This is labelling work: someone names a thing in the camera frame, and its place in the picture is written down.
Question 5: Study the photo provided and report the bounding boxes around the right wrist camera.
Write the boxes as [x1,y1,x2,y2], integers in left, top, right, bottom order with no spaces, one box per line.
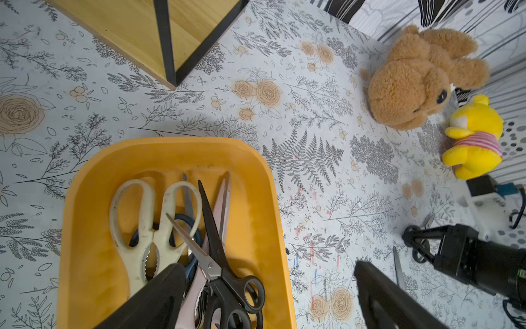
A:
[457,175,525,248]

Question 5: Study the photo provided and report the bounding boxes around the yellow plush bear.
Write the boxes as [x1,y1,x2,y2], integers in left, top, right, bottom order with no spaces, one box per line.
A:
[442,95,504,180]

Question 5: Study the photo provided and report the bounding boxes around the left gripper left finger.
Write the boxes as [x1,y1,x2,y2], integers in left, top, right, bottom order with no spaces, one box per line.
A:
[97,263,186,329]

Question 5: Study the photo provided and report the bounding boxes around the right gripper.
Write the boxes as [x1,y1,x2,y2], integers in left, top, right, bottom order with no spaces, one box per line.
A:
[402,224,525,298]

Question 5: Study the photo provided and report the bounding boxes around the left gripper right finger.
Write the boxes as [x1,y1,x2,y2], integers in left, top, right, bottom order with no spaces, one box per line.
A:
[354,260,447,329]

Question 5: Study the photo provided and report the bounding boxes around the large black scissors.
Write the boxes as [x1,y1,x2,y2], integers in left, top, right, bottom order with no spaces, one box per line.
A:
[198,181,266,328]

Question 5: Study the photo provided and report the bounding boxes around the pink handled scissors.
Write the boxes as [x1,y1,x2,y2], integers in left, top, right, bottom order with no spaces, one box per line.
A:
[175,172,231,328]

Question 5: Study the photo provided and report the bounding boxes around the wooden three-tier shelf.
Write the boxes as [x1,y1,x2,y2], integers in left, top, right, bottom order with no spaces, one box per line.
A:
[50,0,248,88]

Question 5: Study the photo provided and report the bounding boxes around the brown teddy bear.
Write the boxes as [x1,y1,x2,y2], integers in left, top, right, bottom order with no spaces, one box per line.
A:
[368,25,490,130]

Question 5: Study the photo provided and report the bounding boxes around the small black scissors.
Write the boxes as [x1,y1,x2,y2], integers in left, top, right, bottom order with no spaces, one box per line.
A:
[404,210,435,264]
[167,211,266,317]

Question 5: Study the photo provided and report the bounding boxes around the beige kitchen scissors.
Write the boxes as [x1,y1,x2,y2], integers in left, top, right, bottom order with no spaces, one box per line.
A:
[108,179,203,297]

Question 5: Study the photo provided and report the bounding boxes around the yellow storage tray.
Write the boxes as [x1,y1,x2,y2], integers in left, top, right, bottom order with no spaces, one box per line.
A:
[57,137,296,328]

